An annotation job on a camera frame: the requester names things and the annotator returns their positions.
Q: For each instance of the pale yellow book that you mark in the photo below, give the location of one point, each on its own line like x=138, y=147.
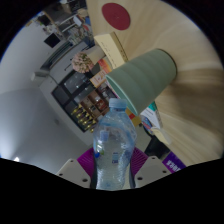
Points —
x=162, y=135

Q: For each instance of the ceiling tube light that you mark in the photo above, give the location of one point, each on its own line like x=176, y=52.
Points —
x=16, y=159

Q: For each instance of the flat round red coaster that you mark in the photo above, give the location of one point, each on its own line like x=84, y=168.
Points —
x=116, y=16

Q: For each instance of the clear plastic water bottle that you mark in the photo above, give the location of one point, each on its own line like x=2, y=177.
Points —
x=115, y=150

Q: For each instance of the teal book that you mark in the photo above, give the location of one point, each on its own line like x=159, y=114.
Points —
x=154, y=108

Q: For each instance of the white booklet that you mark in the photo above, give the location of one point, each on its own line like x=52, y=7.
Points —
x=148, y=121

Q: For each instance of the small tan carton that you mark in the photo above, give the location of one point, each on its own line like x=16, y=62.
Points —
x=98, y=79

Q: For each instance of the black office chair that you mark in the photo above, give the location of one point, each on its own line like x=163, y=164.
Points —
x=156, y=148

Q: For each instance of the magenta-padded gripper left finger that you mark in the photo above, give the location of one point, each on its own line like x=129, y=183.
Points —
x=71, y=171

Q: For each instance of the black computer monitor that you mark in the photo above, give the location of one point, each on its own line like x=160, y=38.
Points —
x=52, y=40

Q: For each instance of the white air conditioner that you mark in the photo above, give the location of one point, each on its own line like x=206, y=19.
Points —
x=37, y=75

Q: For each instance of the small potted pink flowers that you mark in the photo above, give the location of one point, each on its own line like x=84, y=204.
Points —
x=82, y=62

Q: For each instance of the dark glass door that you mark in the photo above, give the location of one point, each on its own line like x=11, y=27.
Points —
x=71, y=90

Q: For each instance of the beige paper envelope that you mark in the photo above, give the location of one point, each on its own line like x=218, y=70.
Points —
x=111, y=48

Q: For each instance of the pale green cup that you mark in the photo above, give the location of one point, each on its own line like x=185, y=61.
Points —
x=143, y=78

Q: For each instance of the orange book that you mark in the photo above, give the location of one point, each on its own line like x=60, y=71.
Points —
x=105, y=65

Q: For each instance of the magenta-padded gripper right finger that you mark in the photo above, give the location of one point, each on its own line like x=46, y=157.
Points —
x=151, y=170

